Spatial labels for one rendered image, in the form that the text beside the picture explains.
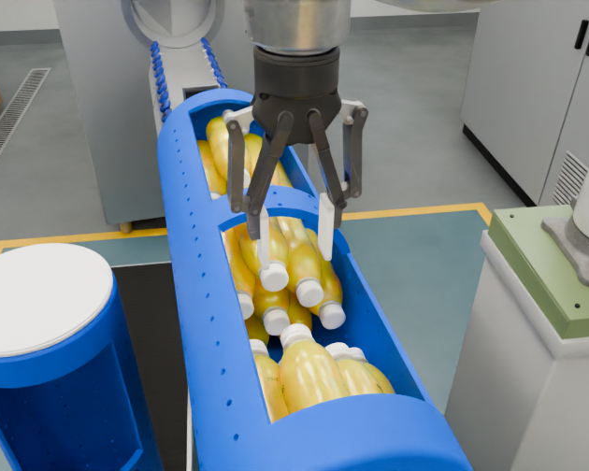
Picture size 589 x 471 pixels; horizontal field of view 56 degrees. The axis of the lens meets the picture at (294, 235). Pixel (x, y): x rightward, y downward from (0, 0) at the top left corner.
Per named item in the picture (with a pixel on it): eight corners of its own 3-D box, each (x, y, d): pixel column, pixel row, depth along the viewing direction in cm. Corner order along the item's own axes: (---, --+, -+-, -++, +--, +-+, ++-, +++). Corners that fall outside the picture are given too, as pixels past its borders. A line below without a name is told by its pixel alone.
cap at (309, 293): (290, 288, 84) (294, 295, 82) (312, 274, 83) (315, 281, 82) (303, 302, 86) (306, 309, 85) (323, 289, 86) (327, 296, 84)
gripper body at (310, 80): (330, 27, 52) (326, 121, 57) (240, 33, 50) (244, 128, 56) (358, 51, 46) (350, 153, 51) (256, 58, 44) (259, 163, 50)
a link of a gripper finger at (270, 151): (298, 118, 50) (283, 114, 50) (260, 221, 55) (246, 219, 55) (287, 102, 53) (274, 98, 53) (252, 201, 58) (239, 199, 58)
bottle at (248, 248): (242, 227, 98) (265, 298, 83) (219, 201, 93) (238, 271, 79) (276, 206, 97) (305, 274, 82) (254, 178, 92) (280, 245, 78)
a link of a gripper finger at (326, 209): (319, 192, 59) (326, 192, 60) (317, 246, 63) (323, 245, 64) (327, 207, 57) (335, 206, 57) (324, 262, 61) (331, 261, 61)
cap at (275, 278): (267, 286, 82) (270, 294, 81) (253, 271, 80) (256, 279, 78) (290, 272, 82) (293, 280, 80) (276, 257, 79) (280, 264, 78)
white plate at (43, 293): (-90, 294, 95) (-87, 300, 96) (-18, 383, 80) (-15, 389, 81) (61, 224, 111) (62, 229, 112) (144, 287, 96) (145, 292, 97)
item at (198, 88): (221, 131, 169) (216, 81, 160) (222, 136, 166) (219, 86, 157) (187, 135, 167) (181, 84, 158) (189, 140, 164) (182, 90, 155)
